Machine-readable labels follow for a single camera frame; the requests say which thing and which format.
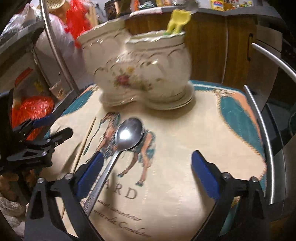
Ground wooden chopstick on mat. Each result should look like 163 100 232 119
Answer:
60 116 97 219

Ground wooden base cabinets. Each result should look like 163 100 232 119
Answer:
124 11 283 91

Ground printed table mat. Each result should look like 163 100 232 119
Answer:
41 81 266 240

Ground yellow plastic fork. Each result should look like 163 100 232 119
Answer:
165 9 191 35

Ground white cloth on counter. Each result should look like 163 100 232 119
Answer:
129 6 175 17

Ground metal storage rack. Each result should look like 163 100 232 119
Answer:
1 1 80 112

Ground glass cup on rack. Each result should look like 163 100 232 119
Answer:
49 80 66 100

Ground red plastic bag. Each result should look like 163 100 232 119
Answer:
65 0 91 48
11 95 54 141

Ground cream ceramic double utensil holder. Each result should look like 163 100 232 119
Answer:
77 19 194 110

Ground silver metal spoon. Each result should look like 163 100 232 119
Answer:
83 118 144 216

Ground left hand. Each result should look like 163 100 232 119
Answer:
1 170 37 202

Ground red plastic bag upper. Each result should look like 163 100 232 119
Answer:
65 0 91 48

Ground red plastic bag lower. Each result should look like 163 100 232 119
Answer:
11 95 54 141

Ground built-in oven steel handle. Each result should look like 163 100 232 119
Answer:
242 24 296 220

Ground yellow cooking oil bottle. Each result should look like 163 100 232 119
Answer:
210 0 224 11

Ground gold perforated colander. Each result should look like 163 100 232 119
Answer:
46 0 70 18

